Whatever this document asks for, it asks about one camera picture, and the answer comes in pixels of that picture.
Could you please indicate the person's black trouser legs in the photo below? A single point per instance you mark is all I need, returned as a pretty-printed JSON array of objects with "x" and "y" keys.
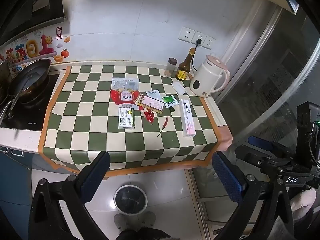
[{"x": 143, "y": 233}]

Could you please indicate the white pink electric kettle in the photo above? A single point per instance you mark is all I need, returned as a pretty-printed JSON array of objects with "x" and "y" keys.
[{"x": 211, "y": 77}]

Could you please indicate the clear plastic food bag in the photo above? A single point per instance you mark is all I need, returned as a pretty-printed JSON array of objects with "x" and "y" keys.
[{"x": 122, "y": 83}]

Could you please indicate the black induction cooktop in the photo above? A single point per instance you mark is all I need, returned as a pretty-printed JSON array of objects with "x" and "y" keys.
[{"x": 30, "y": 116}]

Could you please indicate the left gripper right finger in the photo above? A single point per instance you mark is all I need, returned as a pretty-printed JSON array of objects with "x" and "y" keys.
[{"x": 246, "y": 191}]

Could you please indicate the red chili pepper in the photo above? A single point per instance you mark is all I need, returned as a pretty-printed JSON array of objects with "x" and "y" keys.
[{"x": 164, "y": 126}]

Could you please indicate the white wall socket strip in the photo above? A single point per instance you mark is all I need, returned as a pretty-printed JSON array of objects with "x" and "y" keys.
[{"x": 191, "y": 36}]

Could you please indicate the small red wrapper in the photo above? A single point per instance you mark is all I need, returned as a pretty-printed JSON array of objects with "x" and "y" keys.
[{"x": 147, "y": 113}]

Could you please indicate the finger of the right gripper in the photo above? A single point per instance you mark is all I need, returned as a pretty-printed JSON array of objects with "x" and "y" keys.
[{"x": 260, "y": 143}]

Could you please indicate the white medicine granule sachet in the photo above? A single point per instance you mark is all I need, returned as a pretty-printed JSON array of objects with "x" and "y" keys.
[{"x": 155, "y": 94}]

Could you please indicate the green white medicine box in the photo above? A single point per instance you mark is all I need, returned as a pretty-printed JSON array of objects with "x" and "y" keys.
[{"x": 126, "y": 117}]

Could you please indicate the long pink white box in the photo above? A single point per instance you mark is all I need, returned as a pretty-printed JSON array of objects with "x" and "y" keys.
[{"x": 188, "y": 126}]

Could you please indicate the colorful wall stickers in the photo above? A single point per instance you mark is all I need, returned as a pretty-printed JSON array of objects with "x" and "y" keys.
[{"x": 46, "y": 43}]

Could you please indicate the green white checkered mat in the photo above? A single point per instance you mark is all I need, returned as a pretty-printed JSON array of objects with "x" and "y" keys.
[{"x": 81, "y": 121}]

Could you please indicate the green white sachet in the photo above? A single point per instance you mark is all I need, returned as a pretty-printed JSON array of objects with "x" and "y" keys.
[{"x": 170, "y": 101}]

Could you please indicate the red snack package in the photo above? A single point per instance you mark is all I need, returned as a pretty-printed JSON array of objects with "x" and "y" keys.
[{"x": 124, "y": 96}]

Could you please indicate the white folded tissue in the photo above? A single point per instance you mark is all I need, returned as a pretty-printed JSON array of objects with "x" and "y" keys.
[{"x": 179, "y": 88}]

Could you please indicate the pink white flat box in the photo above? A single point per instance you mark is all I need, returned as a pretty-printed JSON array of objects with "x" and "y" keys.
[{"x": 150, "y": 103}]

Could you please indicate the right grey shoe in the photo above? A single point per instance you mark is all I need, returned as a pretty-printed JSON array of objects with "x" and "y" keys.
[{"x": 149, "y": 219}]

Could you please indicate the clear spice jar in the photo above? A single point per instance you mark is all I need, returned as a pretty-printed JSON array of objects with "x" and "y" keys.
[{"x": 170, "y": 67}]

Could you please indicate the left grey shoe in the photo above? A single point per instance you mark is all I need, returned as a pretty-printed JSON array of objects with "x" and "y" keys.
[{"x": 121, "y": 222}]

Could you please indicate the brown sauce bottle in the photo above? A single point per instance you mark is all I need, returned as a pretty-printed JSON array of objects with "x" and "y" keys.
[{"x": 184, "y": 67}]

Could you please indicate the grey shoe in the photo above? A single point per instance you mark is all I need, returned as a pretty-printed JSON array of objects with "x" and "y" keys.
[
  {"x": 149, "y": 219},
  {"x": 121, "y": 222}
]

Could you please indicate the black range hood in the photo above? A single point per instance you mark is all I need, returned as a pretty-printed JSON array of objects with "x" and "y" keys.
[{"x": 19, "y": 17}]

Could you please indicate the black frying pan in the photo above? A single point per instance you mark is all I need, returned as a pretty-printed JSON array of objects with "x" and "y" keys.
[{"x": 26, "y": 82}]

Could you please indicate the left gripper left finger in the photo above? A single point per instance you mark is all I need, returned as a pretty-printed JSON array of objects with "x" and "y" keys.
[{"x": 46, "y": 220}]

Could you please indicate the white round trash bin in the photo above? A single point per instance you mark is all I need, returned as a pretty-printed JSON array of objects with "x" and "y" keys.
[{"x": 130, "y": 200}]

